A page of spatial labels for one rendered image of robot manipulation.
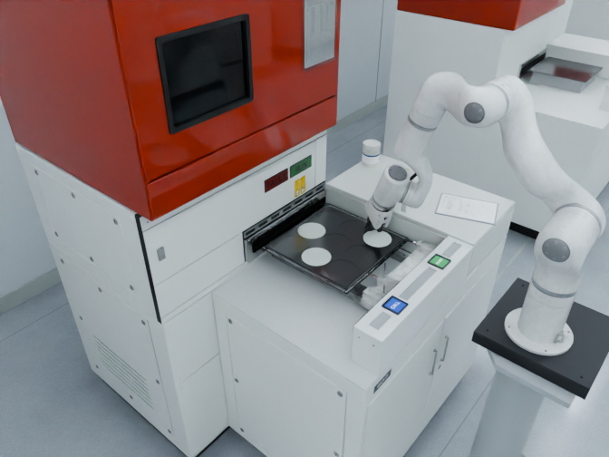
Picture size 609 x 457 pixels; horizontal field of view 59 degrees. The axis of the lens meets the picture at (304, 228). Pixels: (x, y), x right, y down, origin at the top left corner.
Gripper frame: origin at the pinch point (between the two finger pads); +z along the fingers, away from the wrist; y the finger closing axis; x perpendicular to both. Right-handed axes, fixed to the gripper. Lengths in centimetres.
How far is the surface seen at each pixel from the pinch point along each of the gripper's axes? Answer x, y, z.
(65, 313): 119, 57, 129
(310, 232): 20.2, 6.0, 5.1
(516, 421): -19, -77, 6
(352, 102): -135, 209, 177
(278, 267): 34.4, -1.5, 10.4
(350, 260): 14.5, -12.3, -3.4
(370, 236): 1.6, -3.6, 0.5
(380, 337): 26, -45, -25
